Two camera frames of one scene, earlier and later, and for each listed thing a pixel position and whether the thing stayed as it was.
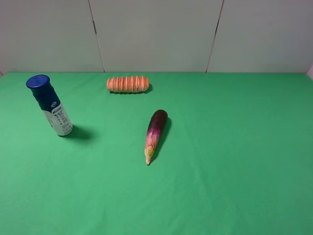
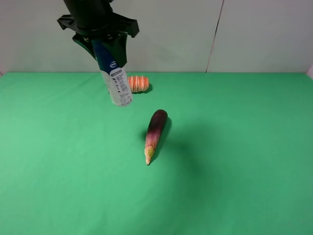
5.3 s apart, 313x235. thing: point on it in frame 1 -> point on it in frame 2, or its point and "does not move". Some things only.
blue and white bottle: [50, 103] -> [116, 77]
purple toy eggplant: [155, 130] does not move
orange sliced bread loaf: [128, 84] does not move
